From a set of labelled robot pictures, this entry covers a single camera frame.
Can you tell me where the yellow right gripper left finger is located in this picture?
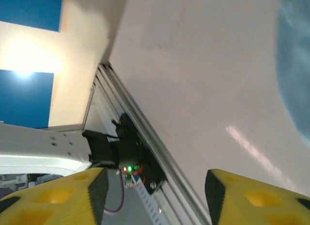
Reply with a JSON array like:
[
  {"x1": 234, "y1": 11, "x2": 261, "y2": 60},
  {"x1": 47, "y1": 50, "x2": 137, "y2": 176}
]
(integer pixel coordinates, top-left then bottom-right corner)
[{"x1": 0, "y1": 167, "x2": 109, "y2": 225}]

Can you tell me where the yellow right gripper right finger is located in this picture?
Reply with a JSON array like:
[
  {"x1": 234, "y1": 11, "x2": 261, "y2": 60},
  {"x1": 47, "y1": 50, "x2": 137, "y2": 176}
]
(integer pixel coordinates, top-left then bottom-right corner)
[{"x1": 205, "y1": 168, "x2": 310, "y2": 225}]

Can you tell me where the light blue printed t-shirt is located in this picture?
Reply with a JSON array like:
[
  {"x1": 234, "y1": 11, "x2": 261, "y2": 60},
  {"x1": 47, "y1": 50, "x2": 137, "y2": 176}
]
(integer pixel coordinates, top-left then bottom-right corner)
[{"x1": 276, "y1": 0, "x2": 310, "y2": 148}]

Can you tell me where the black arm base mounting plate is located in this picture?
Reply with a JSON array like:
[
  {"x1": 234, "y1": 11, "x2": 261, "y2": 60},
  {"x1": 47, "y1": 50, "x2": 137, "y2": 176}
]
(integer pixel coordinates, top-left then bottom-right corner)
[{"x1": 135, "y1": 147, "x2": 168, "y2": 195}]

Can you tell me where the controller board with LEDs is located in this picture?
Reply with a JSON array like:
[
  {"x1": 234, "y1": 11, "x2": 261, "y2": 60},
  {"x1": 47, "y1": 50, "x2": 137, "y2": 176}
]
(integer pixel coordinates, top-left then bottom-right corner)
[{"x1": 116, "y1": 163, "x2": 146, "y2": 187}]

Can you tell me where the red wire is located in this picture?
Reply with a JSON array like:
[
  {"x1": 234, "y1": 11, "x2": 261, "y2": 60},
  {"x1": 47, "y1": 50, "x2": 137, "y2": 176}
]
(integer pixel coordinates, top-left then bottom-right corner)
[{"x1": 134, "y1": 163, "x2": 147, "y2": 185}]

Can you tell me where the grey slotted cable duct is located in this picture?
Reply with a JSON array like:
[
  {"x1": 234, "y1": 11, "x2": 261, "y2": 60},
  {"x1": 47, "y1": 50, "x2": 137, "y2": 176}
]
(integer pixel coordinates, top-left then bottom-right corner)
[{"x1": 134, "y1": 182, "x2": 168, "y2": 225}]

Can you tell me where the aluminium profile mounting rail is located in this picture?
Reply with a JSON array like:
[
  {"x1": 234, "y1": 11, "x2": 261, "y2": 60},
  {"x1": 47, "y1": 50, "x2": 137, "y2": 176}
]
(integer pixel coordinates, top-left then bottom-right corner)
[{"x1": 93, "y1": 61, "x2": 213, "y2": 225}]

